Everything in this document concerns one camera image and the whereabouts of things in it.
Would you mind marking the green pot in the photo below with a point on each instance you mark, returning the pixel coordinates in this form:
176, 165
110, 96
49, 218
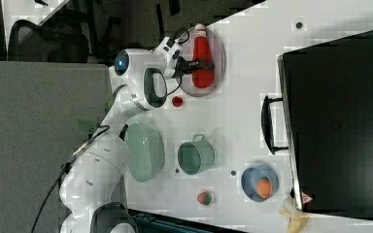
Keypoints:
196, 156

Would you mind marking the black toaster oven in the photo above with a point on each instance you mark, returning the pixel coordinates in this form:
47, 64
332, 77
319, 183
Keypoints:
327, 96

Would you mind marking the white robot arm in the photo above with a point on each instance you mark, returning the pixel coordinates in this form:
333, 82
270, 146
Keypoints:
91, 174

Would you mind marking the grey round plate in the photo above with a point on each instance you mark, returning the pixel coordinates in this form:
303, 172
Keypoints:
218, 56

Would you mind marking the blue bowl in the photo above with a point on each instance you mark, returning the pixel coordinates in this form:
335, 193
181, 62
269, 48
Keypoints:
252, 175

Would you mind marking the green colander basket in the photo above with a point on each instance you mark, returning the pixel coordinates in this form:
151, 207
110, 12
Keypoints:
146, 152

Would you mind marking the red plush ketchup bottle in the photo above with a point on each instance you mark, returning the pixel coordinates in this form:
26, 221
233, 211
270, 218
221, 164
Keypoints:
202, 78

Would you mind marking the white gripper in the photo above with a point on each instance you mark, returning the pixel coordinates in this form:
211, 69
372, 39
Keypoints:
170, 49

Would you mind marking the yellow banana toy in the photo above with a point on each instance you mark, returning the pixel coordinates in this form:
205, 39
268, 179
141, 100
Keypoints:
297, 220

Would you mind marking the small red toy tomato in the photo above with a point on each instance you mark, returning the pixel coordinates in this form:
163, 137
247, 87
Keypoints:
177, 101

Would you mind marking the black office chair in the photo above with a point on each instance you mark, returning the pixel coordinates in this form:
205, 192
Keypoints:
30, 42

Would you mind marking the toy strawberry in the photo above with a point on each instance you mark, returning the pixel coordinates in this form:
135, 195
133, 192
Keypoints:
204, 198

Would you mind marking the orange ball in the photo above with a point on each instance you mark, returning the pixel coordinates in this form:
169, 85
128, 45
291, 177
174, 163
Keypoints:
264, 188

